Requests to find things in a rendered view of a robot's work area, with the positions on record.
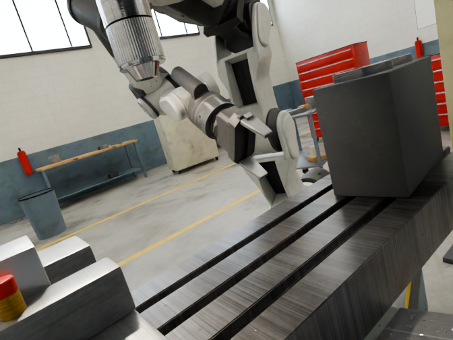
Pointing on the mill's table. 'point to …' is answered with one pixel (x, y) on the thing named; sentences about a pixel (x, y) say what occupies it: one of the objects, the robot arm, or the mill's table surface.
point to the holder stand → (380, 127)
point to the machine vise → (82, 309)
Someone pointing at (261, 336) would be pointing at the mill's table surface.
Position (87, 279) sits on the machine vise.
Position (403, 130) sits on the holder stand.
